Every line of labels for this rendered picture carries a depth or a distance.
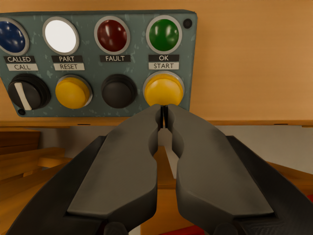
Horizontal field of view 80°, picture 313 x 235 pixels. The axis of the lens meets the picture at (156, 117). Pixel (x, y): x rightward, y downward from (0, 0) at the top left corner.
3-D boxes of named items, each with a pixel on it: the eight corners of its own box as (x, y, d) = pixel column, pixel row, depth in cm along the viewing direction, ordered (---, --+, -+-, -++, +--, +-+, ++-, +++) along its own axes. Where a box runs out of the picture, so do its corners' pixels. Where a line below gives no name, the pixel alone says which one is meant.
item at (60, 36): (81, 53, 14) (72, 44, 12) (51, 54, 14) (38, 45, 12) (82, 29, 14) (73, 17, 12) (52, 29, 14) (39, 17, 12)
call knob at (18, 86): (52, 105, 16) (45, 112, 15) (22, 105, 16) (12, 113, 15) (42, 75, 14) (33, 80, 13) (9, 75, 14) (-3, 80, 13)
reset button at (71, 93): (93, 104, 16) (88, 111, 15) (64, 104, 16) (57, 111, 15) (87, 76, 14) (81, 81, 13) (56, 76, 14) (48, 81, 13)
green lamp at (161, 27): (179, 52, 13) (181, 43, 12) (148, 53, 13) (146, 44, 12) (179, 27, 14) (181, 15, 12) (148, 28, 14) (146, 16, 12)
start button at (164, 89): (180, 106, 16) (182, 114, 15) (146, 107, 16) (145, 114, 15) (183, 72, 14) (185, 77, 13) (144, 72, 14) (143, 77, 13)
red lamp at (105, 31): (130, 53, 13) (126, 44, 12) (99, 53, 13) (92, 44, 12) (130, 28, 14) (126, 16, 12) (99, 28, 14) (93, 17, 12)
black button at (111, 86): (135, 104, 15) (133, 111, 14) (106, 104, 16) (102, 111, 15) (133, 75, 14) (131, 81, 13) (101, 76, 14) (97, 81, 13)
